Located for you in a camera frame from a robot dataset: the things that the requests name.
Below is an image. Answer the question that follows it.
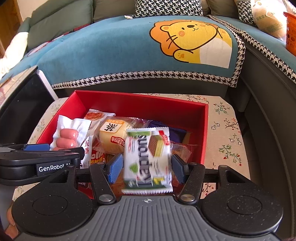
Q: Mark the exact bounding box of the red Trolli candy packet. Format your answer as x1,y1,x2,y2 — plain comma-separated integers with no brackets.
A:
78,148,114,196

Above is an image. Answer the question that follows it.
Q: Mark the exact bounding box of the blue sofa cover with lion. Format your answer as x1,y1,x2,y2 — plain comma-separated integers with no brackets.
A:
0,14,296,88

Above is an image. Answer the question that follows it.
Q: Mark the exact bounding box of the pink sausage pack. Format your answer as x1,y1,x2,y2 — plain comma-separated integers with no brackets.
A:
50,115,91,151

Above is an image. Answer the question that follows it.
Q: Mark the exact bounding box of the red cardboard box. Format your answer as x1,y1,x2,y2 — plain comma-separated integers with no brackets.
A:
37,90,209,164

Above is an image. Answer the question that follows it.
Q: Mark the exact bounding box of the orange plastic basket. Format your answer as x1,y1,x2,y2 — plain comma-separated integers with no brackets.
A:
283,12,296,55

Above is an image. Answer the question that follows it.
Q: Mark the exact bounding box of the Kaprons wafer packet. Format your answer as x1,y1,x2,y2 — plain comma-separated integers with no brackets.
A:
122,127,173,195

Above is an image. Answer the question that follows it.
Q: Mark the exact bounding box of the grey sofa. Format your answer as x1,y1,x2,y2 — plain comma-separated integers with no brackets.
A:
17,0,296,54

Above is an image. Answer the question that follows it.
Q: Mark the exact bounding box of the person hand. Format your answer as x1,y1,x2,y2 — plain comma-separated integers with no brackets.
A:
4,205,19,240

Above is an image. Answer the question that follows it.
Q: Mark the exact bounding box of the floral tablecloth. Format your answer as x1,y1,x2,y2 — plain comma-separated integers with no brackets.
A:
13,93,250,201

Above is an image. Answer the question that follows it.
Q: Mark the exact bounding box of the houndstooth pillow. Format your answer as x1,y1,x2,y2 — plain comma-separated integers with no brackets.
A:
133,0,203,18

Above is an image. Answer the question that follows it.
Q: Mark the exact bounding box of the red clear pastry packet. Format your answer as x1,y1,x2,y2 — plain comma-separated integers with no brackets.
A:
171,142,192,163

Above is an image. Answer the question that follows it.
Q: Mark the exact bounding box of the blue foil snack packet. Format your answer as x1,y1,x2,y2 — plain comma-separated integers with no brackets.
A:
148,120,187,143

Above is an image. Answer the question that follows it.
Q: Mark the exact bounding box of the black coffee table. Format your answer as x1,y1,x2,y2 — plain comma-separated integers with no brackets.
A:
1,66,58,144

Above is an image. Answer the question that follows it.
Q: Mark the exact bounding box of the white noodle snack bag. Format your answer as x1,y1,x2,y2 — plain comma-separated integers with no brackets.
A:
80,109,115,169

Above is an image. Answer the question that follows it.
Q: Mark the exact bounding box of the round cake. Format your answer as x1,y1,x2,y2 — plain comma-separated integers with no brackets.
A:
93,116,151,155

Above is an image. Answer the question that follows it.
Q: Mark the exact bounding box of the bread bag on sofa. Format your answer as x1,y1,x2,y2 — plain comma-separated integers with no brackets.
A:
250,0,287,41

